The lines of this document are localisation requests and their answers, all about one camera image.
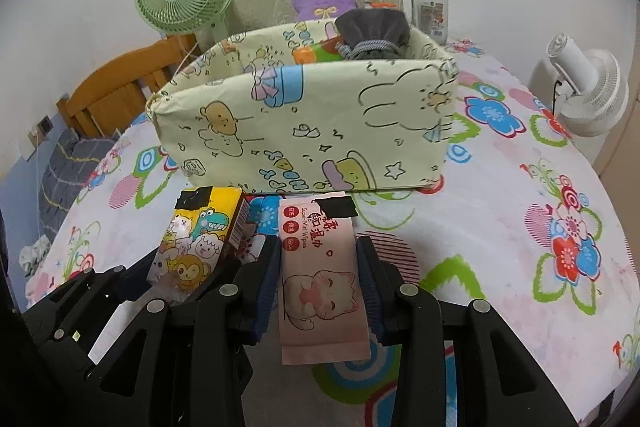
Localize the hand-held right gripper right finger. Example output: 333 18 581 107
354 234 576 427

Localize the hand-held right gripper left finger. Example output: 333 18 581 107
75 236 282 427

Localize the pink wet wipes pack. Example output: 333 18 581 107
277 192 371 366

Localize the yellow cartoon fabric storage box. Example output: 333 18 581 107
145 19 459 196

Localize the blue bed sheet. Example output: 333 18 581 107
0 146 77 299

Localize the floral tablecloth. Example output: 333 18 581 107
25 37 640 427

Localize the white patterned cloth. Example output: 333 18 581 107
19 237 52 279

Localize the grey drawstring pouch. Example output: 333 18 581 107
333 8 412 60

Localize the grey plaid pillow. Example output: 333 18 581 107
40 127 119 239

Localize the beige door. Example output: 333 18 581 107
592 72 640 194

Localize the yellow cartoon tissue pack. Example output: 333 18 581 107
147 186 251 304

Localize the wooden bed headboard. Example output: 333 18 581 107
56 34 202 140

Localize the green orange tissue pack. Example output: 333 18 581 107
292 38 347 66

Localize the white fan cable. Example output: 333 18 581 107
174 34 202 74

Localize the white standing fan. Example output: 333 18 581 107
545 33 630 138

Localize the glass jar green lid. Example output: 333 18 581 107
397 0 451 47

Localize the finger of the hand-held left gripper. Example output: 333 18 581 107
51 256 167 324

